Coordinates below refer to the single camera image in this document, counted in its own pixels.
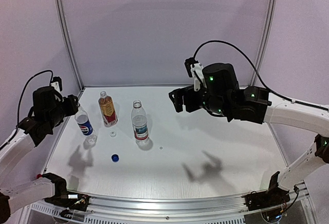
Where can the left aluminium wall post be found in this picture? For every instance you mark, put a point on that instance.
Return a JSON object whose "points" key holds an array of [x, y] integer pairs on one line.
{"points": [[68, 43]]}

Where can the aluminium wall post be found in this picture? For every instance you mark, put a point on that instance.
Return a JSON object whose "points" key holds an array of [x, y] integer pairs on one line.
{"points": [[68, 43], [265, 10]]}

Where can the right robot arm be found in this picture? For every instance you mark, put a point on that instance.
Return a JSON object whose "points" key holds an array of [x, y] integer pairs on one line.
{"points": [[216, 90]]}

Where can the blue bottle cap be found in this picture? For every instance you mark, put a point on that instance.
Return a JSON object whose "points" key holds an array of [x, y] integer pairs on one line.
{"points": [[115, 158]]}

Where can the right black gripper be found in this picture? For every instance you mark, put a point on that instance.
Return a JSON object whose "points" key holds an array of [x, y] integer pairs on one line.
{"points": [[185, 98]]}

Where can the white bottle cap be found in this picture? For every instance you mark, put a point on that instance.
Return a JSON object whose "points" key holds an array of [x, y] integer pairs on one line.
{"points": [[112, 133]]}

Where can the red cap water bottle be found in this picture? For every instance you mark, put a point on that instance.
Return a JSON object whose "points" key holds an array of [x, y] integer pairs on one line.
{"points": [[139, 122]]}

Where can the gold label drink bottle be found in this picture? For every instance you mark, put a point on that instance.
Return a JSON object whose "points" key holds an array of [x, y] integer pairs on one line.
{"points": [[107, 109]]}

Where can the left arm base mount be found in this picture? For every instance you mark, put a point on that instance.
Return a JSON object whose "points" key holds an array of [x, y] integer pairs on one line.
{"points": [[64, 198]]}

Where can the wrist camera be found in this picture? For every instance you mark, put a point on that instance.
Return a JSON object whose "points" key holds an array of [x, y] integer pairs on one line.
{"points": [[56, 83], [195, 71]]}

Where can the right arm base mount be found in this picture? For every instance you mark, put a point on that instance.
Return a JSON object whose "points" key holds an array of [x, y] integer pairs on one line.
{"points": [[272, 202]]}

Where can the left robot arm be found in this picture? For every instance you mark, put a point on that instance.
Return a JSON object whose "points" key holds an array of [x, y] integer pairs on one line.
{"points": [[48, 111]]}

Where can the aluminium front rail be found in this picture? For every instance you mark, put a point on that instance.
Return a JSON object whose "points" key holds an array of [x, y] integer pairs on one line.
{"points": [[105, 209]]}

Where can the blue cap water bottle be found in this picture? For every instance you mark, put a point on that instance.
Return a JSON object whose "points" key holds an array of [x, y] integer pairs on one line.
{"points": [[85, 126]]}

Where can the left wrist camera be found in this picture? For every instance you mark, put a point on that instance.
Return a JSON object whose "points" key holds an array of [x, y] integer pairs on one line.
{"points": [[56, 83]]}

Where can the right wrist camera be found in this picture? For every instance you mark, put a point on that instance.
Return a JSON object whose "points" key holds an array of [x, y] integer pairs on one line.
{"points": [[195, 71]]}

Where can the right aluminium wall post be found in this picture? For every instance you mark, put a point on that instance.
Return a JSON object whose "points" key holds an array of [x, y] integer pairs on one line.
{"points": [[265, 10]]}

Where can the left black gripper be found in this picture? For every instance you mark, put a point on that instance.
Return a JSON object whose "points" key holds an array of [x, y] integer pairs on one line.
{"points": [[71, 104]]}

